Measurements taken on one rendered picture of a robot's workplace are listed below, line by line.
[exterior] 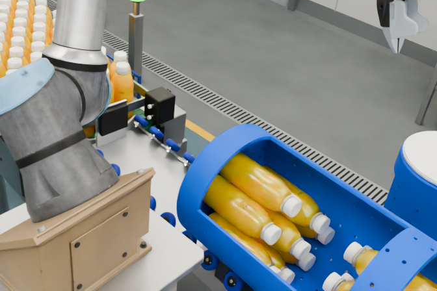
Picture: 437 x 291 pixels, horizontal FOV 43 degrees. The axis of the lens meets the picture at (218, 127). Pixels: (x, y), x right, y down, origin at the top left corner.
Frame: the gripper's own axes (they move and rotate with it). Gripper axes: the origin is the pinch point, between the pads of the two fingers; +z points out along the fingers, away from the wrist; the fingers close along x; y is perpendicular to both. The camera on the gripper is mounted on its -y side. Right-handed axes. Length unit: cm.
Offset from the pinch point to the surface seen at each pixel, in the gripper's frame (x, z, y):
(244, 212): -16.4, 33.6, -21.7
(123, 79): -1, 20, -88
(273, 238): -14.4, 38.2, -15.7
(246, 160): -9.5, 26.2, -27.8
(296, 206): -9.0, 32.7, -14.3
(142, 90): 8, 27, -94
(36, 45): -17, 10, -111
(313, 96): 202, 94, -184
